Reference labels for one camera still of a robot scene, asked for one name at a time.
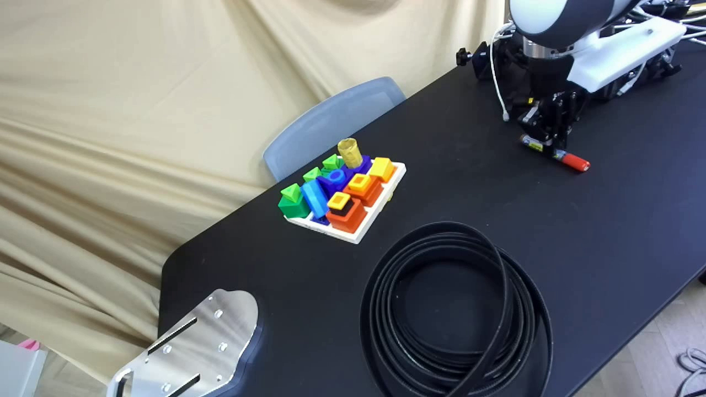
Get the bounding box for black camera rig pile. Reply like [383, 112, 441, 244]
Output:
[452, 39, 499, 74]

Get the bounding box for red puzzle block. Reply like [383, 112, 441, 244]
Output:
[324, 196, 372, 235]

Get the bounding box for blue round puzzle block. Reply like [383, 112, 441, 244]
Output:
[318, 165, 352, 197]

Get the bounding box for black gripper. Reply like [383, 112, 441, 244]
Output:
[493, 34, 592, 153]

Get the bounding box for coiled black hose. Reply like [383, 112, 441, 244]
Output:
[359, 221, 557, 397]

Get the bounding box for white shape puzzle board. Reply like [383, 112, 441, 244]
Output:
[283, 157, 408, 246]

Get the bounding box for grey box with pink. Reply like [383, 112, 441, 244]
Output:
[0, 335, 50, 397]

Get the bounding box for white cable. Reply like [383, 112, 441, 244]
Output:
[485, 20, 515, 124]

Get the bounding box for yellow square puzzle block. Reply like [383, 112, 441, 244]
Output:
[366, 153, 399, 184]

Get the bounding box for small yellow puzzle block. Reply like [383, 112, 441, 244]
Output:
[327, 190, 352, 214]

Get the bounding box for blue pen with red cap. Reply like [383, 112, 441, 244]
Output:
[518, 131, 594, 176]

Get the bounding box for orange puzzle block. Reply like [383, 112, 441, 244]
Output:
[345, 172, 383, 206]

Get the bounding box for black floor cables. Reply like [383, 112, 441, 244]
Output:
[673, 345, 706, 397]

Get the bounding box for blue bar puzzle block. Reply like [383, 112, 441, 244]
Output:
[299, 178, 331, 222]

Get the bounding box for yellow cylinder puzzle block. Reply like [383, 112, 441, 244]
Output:
[335, 136, 366, 169]

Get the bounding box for beige cloth curtain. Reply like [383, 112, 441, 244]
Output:
[0, 0, 517, 386]

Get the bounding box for grey chair backrest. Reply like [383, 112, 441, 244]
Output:
[262, 74, 408, 184]

